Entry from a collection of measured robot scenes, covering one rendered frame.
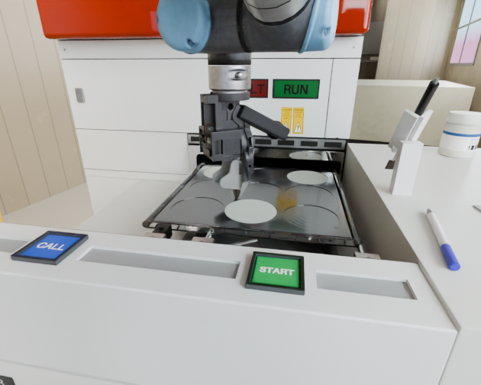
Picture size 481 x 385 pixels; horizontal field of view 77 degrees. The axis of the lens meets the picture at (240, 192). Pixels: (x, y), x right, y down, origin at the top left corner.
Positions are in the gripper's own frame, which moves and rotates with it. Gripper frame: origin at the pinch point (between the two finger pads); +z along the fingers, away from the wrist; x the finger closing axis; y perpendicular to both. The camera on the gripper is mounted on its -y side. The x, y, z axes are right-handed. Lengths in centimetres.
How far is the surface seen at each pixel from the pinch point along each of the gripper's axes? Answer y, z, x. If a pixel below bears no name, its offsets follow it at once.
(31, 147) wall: 75, 43, -260
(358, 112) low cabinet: -333, 42, -281
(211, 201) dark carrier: 6.0, 1.4, -1.5
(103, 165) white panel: 24, 5, -51
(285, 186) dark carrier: -12.2, 1.3, -1.2
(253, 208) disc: -0.1, 1.3, 5.7
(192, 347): 20.1, 1.8, 29.9
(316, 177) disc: -22.5, 1.4, -3.0
